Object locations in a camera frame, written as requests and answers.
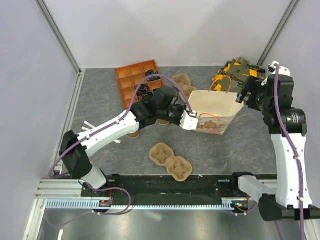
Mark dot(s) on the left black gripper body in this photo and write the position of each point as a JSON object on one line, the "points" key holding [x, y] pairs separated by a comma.
{"points": [[174, 114]]}

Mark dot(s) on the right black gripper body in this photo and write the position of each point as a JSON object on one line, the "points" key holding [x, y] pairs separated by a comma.
{"points": [[258, 100]]}

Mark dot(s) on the brown paper cup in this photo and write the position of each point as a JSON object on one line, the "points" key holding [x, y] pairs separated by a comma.
{"points": [[163, 122], [134, 134]]}

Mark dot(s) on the cardboard cup carrier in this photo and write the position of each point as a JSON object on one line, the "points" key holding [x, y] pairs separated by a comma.
{"points": [[178, 167], [184, 82]]}

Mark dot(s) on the white paper takeout bag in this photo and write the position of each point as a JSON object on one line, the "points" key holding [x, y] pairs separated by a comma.
{"points": [[216, 107]]}

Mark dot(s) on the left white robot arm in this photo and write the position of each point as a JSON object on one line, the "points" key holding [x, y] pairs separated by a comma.
{"points": [[76, 149]]}

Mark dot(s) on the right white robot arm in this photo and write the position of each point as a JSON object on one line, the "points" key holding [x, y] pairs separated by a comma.
{"points": [[287, 127]]}

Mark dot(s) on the camouflage folded garment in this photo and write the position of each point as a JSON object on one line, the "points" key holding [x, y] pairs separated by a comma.
{"points": [[233, 75]]}

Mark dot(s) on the dark blue rolled sock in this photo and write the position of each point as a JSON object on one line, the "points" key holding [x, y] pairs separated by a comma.
{"points": [[146, 97]]}

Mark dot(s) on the dark brown rolled sock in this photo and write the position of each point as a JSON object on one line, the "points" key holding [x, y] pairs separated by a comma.
{"points": [[142, 90]]}

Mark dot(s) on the green rolled sock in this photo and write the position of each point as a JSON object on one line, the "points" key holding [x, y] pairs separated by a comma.
{"points": [[151, 75]]}

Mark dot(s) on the orange compartment tray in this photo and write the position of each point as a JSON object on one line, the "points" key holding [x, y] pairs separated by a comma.
{"points": [[128, 77]]}

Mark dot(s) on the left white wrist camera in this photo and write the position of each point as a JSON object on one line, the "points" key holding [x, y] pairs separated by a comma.
{"points": [[189, 121]]}

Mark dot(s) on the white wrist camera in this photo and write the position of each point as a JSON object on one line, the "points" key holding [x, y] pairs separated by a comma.
{"points": [[282, 70], [189, 121]]}

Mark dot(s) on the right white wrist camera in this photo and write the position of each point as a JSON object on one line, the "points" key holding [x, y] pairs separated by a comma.
{"points": [[282, 70]]}

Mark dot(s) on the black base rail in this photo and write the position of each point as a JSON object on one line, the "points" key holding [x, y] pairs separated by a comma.
{"points": [[165, 190]]}

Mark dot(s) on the right aluminium frame post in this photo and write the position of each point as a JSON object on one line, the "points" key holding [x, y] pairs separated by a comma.
{"points": [[291, 7]]}

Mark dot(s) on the aluminium frame post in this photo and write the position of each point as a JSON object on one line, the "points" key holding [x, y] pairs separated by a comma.
{"points": [[46, 13], [291, 7]]}

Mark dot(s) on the slotted cable duct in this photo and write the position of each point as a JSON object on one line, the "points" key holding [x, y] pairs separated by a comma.
{"points": [[90, 204]]}

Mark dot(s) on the left aluminium frame post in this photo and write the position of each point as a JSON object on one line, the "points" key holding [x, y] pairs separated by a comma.
{"points": [[46, 13]]}

